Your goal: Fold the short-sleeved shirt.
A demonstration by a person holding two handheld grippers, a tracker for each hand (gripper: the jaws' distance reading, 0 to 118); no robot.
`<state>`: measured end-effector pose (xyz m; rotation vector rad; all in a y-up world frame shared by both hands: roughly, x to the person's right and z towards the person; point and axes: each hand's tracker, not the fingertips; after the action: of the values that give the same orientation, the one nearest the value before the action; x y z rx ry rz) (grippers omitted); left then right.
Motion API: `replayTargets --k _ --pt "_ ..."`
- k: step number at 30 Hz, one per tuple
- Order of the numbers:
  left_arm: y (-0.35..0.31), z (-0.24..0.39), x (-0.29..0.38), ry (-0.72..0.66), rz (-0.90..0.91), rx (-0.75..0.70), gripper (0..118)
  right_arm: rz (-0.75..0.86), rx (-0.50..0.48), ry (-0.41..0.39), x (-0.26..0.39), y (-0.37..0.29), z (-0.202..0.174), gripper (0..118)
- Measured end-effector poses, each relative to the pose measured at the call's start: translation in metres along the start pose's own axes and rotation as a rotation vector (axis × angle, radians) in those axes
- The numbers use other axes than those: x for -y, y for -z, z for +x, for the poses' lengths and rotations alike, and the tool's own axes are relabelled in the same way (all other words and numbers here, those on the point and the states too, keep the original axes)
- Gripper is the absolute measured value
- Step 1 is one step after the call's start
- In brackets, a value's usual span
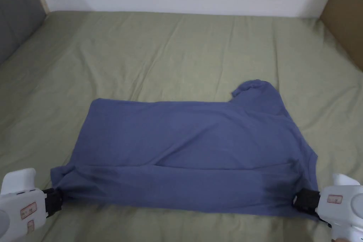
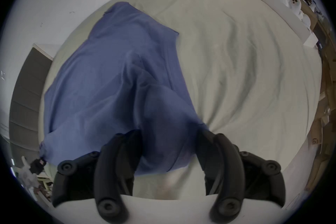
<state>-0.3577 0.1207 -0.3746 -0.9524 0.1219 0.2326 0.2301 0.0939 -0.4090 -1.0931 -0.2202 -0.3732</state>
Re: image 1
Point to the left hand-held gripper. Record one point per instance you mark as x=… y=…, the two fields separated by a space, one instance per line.
x=19 y=205

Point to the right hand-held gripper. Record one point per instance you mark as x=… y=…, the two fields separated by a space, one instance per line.
x=337 y=205

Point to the dark blue shirt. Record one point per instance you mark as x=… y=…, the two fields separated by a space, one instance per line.
x=187 y=151

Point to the person's right hand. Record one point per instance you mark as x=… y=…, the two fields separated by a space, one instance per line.
x=338 y=239

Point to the brown cardboard carton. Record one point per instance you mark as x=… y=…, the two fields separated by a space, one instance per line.
x=344 y=12

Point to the grey padded headboard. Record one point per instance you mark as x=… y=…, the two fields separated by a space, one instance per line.
x=17 y=6

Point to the bed with pale green sheet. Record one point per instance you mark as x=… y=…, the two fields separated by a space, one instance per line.
x=158 y=52

